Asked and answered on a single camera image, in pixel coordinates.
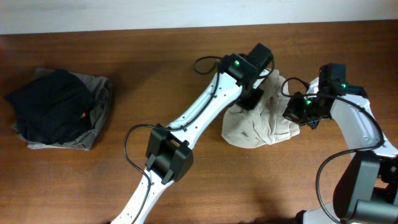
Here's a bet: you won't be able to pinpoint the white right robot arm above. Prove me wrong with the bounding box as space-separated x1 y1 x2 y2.
283 63 397 223

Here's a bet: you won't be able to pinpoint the black folded garment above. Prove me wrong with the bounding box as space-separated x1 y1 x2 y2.
4 70 95 144

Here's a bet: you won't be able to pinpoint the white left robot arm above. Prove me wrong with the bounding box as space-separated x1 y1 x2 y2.
111 43 274 224

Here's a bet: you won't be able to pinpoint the grey folded garment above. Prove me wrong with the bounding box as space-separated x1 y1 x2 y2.
11 72 113 151

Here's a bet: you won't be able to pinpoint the beige shorts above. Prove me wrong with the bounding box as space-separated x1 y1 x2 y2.
221 70 300 149

